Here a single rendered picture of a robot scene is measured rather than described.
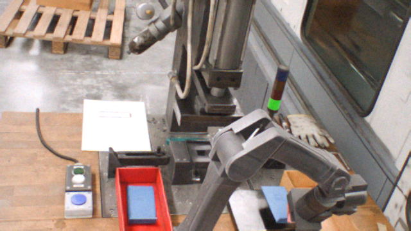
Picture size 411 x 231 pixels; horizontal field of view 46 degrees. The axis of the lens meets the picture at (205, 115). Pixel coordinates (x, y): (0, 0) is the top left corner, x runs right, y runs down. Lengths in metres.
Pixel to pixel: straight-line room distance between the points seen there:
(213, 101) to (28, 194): 0.55
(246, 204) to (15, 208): 0.61
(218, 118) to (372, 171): 0.65
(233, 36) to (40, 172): 0.66
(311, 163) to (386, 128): 0.74
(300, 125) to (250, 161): 0.91
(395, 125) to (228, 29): 0.71
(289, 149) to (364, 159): 0.85
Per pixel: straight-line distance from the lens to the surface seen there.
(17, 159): 1.49
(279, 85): 1.53
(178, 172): 1.39
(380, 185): 1.70
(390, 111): 1.70
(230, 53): 1.22
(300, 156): 0.97
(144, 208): 1.32
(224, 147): 0.91
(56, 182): 1.40
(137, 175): 1.38
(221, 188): 0.94
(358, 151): 1.81
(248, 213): 1.35
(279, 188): 1.39
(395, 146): 1.67
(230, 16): 1.19
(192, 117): 1.28
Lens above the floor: 1.81
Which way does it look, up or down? 31 degrees down
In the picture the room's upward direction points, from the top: 11 degrees clockwise
